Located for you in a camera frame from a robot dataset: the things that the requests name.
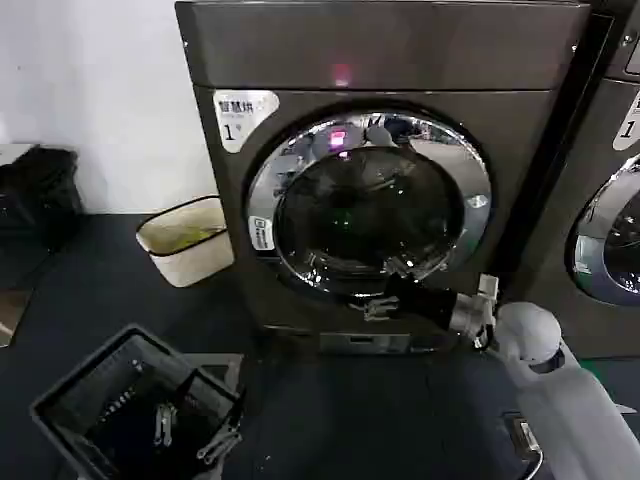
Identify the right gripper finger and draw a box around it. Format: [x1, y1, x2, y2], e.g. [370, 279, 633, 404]
[363, 297, 403, 324]
[383, 257, 428, 284]

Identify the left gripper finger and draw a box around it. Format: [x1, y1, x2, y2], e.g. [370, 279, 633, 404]
[196, 432, 240, 462]
[155, 402, 178, 445]

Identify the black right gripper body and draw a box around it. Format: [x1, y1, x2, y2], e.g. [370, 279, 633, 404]
[385, 276, 460, 333]

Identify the steel dryer kick panel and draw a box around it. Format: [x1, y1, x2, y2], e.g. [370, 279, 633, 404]
[318, 332, 413, 355]

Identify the round chrome glass dryer door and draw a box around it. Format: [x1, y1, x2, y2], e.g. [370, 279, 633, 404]
[241, 110, 494, 304]
[564, 153, 640, 309]

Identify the dark grey laundry basket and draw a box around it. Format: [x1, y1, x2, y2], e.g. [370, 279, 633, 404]
[29, 323, 248, 480]

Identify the small white label sticker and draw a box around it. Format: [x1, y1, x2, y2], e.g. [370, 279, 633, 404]
[249, 215, 274, 252]

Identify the black connector box on robot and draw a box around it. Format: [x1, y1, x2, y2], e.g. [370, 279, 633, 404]
[501, 410, 545, 462]

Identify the white bin with black rim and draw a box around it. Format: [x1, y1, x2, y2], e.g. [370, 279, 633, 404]
[135, 195, 236, 289]

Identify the dark grey dryer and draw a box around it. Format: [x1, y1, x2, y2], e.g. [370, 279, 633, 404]
[519, 0, 640, 362]

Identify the white number one sticker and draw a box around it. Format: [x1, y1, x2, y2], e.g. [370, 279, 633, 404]
[212, 89, 280, 154]
[611, 89, 640, 152]

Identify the dark grey dryer number one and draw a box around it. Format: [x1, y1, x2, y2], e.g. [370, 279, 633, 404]
[174, 0, 594, 357]

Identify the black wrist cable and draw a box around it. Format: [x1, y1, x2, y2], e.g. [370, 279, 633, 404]
[471, 323, 503, 352]

